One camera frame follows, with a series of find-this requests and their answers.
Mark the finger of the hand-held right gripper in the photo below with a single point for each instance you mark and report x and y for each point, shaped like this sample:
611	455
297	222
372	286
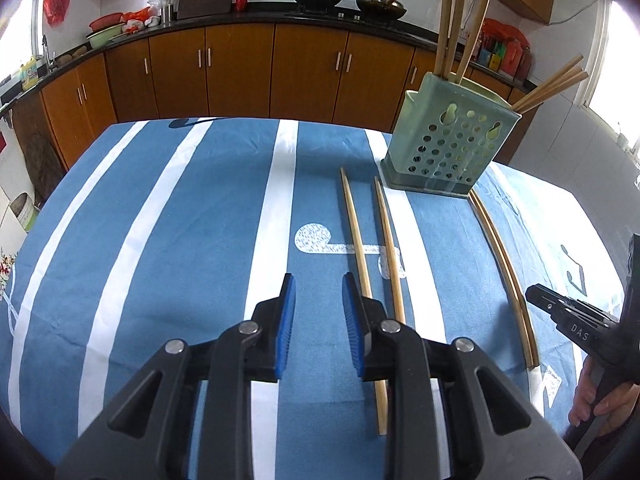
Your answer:
547	302

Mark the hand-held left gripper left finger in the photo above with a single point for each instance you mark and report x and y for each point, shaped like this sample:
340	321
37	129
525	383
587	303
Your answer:
287	325

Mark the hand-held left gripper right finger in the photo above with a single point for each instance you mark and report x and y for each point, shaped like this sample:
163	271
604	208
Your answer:
352	325

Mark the wooden chopstick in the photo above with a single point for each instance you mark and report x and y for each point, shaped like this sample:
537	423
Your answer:
500	266
555	94
552	89
477	20
507	261
357	240
550	81
442	20
391	250
457	20

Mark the green perforated utensil holder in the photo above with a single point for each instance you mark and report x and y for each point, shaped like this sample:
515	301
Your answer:
450	150

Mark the person's right hand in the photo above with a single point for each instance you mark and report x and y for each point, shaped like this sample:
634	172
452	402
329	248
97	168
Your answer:
582	395

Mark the blue white striped tablecloth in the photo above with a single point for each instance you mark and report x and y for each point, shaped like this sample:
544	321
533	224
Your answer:
175	260

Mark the sliding glass window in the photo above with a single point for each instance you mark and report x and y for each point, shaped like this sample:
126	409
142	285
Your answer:
20	35
620	75

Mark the dark sauce bottle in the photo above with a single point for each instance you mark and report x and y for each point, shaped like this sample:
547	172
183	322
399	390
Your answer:
526	62

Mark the red oil bottle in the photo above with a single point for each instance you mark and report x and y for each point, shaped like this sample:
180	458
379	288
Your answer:
512	57

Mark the yellow condiment box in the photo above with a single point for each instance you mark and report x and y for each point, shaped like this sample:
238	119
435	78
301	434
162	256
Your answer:
495	60

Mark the wooden lower cabinets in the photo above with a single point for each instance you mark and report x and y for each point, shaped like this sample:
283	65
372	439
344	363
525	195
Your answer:
240	75

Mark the red bag over condiments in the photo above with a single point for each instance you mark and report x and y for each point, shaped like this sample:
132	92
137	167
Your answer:
507	30

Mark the white bucket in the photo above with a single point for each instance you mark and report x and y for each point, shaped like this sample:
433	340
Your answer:
22	212

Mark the black kitchen countertop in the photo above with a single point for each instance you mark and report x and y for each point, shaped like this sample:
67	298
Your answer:
260	17

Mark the black gas stove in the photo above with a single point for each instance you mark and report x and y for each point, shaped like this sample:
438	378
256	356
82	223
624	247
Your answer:
350	16

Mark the dark pot with lid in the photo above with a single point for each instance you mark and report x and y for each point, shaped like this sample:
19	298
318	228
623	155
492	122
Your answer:
382	6

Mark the red and white plastic bags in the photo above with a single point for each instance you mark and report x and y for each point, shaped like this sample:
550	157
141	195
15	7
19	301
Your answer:
140	19

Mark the green basin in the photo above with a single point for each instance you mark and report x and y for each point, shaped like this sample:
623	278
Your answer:
105	37

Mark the white plastic bag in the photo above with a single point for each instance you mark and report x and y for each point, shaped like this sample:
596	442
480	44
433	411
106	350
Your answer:
161	2

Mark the red basin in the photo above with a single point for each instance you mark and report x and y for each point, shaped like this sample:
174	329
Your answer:
106	21

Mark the yellow detergent bottle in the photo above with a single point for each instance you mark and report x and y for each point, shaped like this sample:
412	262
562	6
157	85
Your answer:
29	76

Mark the metal faucet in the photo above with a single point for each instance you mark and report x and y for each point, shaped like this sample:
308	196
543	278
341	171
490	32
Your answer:
47	55

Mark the red plastic wall bag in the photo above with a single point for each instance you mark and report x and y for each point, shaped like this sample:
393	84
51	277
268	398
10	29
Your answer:
56	5

